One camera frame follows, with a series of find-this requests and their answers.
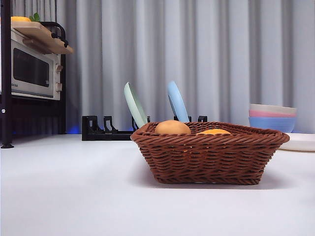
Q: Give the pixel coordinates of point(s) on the pink bowl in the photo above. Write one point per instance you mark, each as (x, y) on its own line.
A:
(270, 114)

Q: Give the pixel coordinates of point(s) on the white plate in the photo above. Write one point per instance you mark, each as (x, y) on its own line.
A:
(300, 142)

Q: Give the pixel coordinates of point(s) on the blue bowl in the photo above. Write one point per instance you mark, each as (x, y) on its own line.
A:
(270, 124)

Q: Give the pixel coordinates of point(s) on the white toaster oven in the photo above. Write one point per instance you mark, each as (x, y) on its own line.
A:
(32, 71)

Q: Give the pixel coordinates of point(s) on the beige bowl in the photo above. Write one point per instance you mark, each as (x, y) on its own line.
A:
(272, 108)

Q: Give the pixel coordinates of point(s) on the wooden cutting board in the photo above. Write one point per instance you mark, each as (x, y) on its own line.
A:
(41, 39)

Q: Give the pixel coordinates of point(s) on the green toy leaf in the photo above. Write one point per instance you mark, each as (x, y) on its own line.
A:
(35, 16)

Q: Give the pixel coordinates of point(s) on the orange toy corn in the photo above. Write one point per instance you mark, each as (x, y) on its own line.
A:
(214, 131)

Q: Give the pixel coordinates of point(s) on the brown wicker basket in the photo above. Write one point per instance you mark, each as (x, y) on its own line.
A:
(209, 159)

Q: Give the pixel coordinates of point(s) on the black shelf frame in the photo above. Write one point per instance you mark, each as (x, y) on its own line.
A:
(37, 118)

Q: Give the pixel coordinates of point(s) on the grey curtain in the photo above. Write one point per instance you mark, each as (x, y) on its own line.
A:
(221, 49)

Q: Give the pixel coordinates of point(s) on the pale green plate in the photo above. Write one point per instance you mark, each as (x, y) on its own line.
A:
(134, 105)

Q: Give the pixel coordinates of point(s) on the pale blue plate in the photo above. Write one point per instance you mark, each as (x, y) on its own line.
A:
(177, 103)

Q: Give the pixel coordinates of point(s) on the yellow toy fruit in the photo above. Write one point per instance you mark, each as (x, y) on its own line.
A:
(20, 19)

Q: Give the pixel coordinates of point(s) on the brown toy potato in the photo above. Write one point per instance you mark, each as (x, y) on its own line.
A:
(172, 127)

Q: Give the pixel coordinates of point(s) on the black dish rack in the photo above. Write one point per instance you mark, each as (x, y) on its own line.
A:
(98, 135)

